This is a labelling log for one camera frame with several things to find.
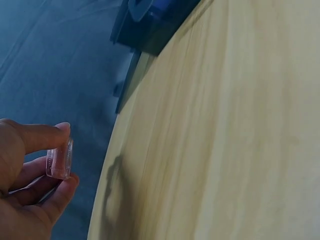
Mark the person's left hand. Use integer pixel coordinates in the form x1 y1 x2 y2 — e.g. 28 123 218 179
0 118 80 240

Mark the small clear plastic cap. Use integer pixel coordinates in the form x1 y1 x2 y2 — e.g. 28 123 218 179
46 136 75 181

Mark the dark blue plastic box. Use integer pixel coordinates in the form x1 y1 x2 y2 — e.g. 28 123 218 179
109 0 202 57

